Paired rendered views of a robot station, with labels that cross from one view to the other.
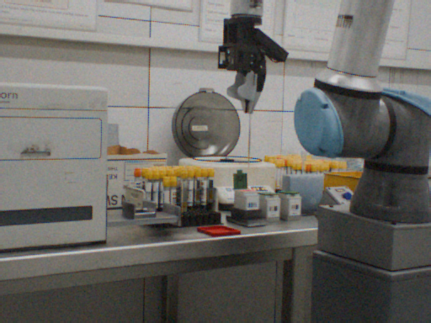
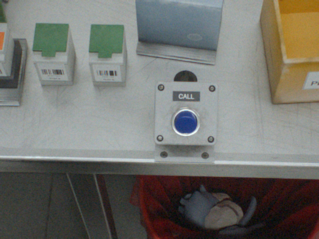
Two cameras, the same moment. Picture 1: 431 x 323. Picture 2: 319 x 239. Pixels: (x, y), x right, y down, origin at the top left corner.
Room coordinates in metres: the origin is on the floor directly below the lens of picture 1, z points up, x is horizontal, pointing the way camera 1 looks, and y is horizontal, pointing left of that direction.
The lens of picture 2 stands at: (1.27, -0.50, 1.59)
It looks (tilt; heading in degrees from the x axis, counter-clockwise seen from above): 63 degrees down; 36
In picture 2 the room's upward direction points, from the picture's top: 2 degrees counter-clockwise
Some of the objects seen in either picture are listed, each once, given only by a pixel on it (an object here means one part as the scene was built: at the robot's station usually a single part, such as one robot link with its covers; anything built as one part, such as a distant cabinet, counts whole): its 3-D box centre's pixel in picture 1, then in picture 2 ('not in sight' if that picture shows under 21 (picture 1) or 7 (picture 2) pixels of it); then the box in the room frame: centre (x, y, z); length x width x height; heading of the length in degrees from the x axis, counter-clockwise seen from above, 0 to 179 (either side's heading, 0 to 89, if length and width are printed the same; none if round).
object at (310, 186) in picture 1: (301, 193); (180, 14); (1.68, -0.24, 0.92); 0.10 x 0.07 x 0.10; 114
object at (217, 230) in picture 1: (218, 230); not in sight; (1.39, -0.02, 0.88); 0.07 x 0.07 x 0.01; 32
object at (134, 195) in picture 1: (172, 200); not in sight; (1.59, 0.09, 0.91); 0.20 x 0.10 x 0.07; 122
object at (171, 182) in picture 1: (181, 198); not in sight; (1.48, 0.06, 0.93); 0.17 x 0.09 x 0.11; 123
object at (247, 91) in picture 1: (247, 92); not in sight; (1.48, -0.08, 1.18); 0.06 x 0.03 x 0.09; 124
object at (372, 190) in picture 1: (393, 188); not in sight; (1.22, -0.34, 1.00); 0.15 x 0.15 x 0.10
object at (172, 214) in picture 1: (129, 214); not in sight; (1.32, 0.16, 0.92); 0.21 x 0.07 x 0.05; 122
